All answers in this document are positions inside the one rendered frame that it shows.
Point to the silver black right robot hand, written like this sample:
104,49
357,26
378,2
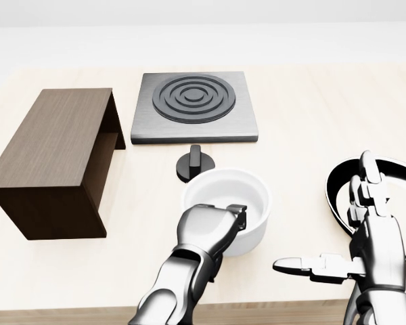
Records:
375,233

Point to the black frying pan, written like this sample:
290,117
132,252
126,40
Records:
335,183

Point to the round black stove knob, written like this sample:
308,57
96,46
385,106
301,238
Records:
194,162

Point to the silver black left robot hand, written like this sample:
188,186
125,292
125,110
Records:
203,227

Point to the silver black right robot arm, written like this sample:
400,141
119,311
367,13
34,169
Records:
379,306

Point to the dark brown wooden cabinet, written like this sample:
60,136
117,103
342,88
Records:
50,145

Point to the white bowl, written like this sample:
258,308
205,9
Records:
253,210

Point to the flat grey stove plate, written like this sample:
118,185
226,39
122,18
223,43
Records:
223,128

